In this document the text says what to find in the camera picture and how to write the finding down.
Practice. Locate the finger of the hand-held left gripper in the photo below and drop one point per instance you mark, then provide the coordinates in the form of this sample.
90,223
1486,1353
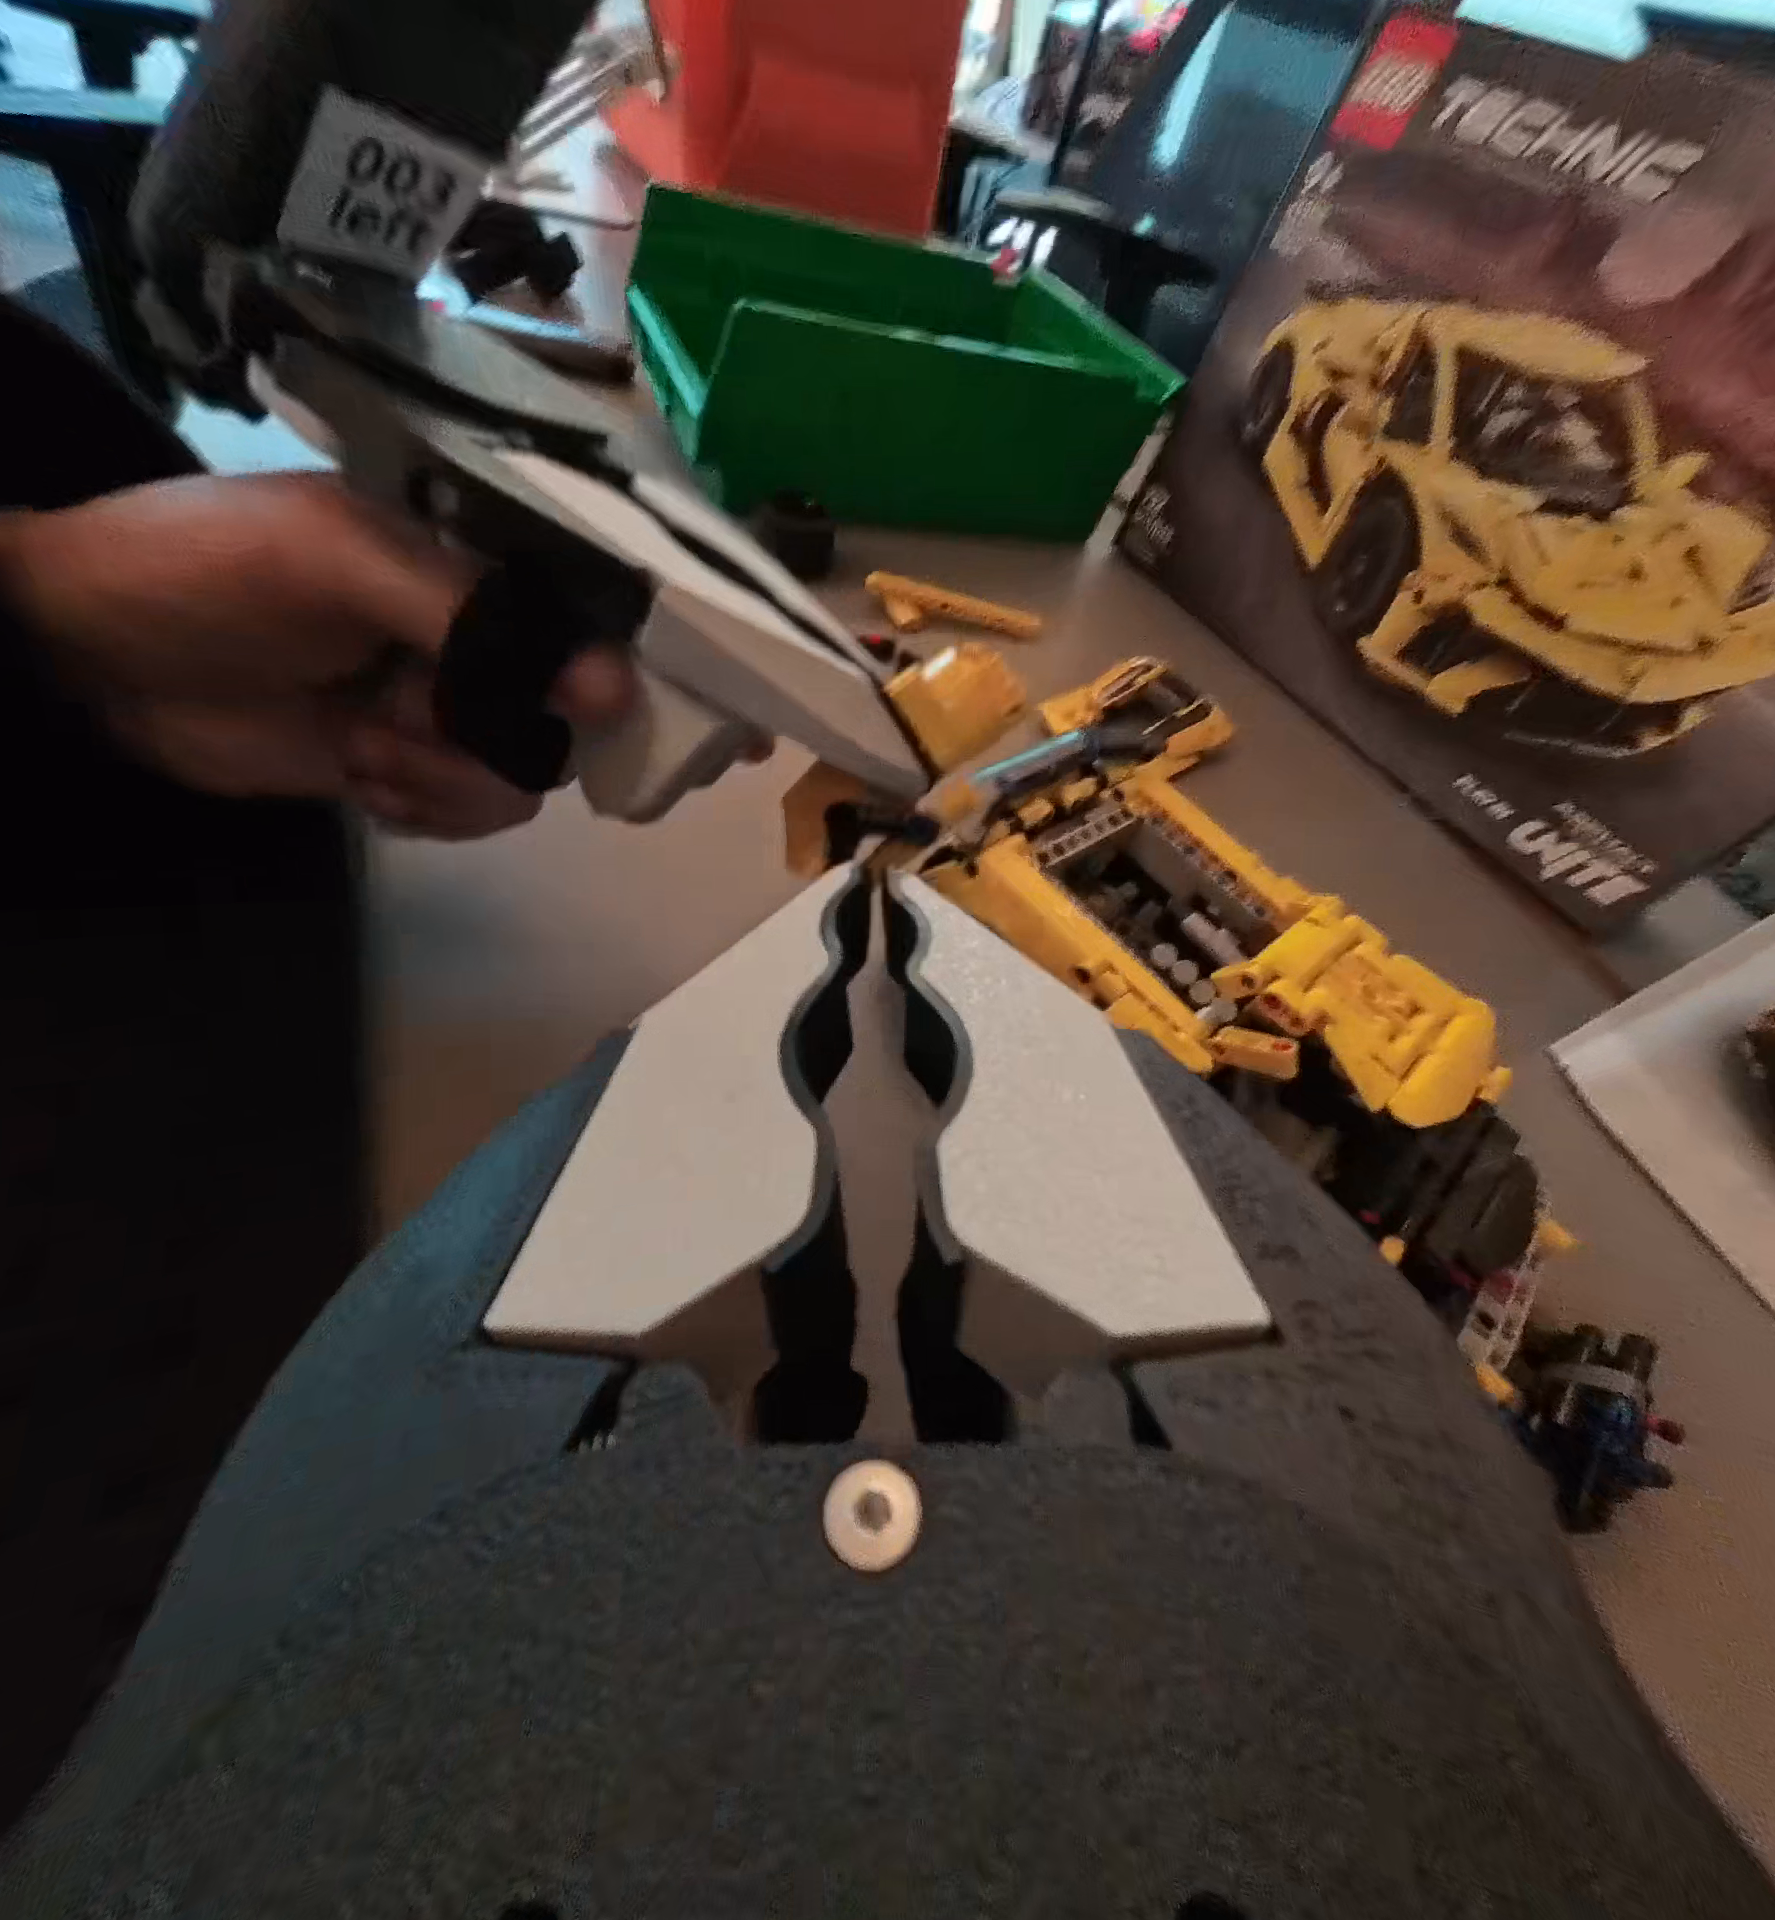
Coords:
542,383
738,661

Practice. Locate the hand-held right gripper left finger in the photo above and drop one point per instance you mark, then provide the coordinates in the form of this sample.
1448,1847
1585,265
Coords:
677,1185

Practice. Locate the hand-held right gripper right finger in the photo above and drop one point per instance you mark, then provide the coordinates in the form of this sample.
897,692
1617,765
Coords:
1098,1185

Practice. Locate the yellow toy brick car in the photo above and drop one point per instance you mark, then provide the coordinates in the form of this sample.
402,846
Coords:
1277,975

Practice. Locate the person's left forearm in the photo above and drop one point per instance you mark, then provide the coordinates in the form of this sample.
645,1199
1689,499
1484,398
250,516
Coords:
17,451

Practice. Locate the grey desk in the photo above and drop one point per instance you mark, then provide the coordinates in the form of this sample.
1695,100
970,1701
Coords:
1699,1650

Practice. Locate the person's left hand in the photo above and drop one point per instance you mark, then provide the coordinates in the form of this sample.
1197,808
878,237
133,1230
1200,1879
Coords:
228,644

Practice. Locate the black pouch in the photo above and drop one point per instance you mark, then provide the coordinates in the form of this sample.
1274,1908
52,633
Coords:
520,248

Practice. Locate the black toy tyre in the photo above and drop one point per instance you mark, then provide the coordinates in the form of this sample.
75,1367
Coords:
799,533

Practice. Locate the black red brick bar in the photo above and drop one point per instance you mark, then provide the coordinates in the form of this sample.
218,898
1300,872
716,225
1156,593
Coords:
882,649

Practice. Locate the long yellow brick beam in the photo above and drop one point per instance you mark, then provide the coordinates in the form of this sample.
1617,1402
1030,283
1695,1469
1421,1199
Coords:
963,600

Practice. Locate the green plastic bin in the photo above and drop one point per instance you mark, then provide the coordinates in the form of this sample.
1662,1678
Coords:
903,435

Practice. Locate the red plastic tote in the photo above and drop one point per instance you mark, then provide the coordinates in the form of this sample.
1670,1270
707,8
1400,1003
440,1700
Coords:
828,104

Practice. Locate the toy car instruction booklet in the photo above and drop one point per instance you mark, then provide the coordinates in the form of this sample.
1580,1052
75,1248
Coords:
1654,1081

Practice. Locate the black office chair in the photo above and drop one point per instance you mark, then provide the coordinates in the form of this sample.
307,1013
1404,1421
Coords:
1186,167

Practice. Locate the toy car box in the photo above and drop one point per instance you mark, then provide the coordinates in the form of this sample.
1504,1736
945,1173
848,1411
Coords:
1502,451

